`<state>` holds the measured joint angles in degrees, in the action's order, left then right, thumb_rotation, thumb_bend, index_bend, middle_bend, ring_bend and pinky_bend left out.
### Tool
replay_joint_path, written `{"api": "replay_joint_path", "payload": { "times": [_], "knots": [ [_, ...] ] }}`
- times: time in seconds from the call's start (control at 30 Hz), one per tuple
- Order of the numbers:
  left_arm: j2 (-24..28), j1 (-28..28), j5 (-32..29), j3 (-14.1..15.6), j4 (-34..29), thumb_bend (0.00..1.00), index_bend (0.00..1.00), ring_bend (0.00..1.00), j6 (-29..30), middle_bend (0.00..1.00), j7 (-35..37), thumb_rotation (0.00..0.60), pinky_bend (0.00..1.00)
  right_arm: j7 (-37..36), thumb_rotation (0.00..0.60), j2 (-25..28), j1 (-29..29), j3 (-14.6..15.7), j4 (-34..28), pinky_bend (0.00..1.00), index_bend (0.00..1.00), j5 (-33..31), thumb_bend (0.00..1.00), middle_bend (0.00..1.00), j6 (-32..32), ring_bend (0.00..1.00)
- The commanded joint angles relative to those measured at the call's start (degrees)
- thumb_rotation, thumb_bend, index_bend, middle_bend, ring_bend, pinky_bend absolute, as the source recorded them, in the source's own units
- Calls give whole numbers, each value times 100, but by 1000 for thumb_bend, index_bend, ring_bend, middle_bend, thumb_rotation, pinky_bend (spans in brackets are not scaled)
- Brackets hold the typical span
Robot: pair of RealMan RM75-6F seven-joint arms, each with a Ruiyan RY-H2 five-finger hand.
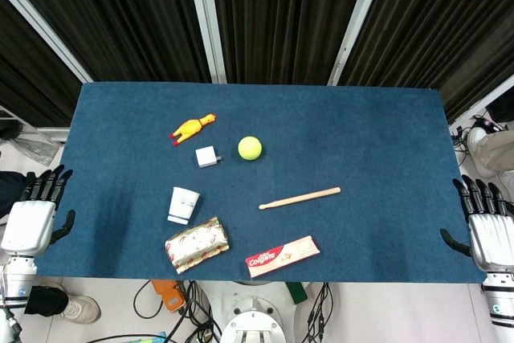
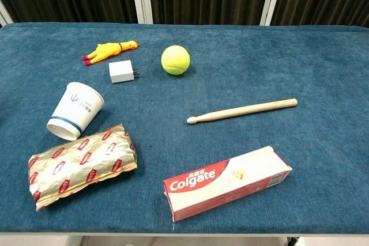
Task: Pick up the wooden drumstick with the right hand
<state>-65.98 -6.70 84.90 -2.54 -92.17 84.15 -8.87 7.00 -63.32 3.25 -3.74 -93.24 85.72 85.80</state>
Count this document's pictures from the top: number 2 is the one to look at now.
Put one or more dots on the gold foil snack bag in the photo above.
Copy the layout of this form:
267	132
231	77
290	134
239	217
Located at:
83	165

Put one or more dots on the white paper cup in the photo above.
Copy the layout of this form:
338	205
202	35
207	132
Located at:
76	110

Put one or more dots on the blue table cloth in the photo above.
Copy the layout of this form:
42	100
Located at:
259	70

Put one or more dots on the red white Colgate toothpaste box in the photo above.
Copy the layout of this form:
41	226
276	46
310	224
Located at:
219	188

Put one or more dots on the yellow tennis ball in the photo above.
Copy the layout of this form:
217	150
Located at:
175	60

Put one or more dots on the yellow rubber chicken toy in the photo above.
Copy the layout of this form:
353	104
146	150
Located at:
106	50

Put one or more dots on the white plug charger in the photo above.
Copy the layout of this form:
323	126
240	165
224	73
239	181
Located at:
121	71

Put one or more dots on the wooden drumstick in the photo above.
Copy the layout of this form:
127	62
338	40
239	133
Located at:
242	110

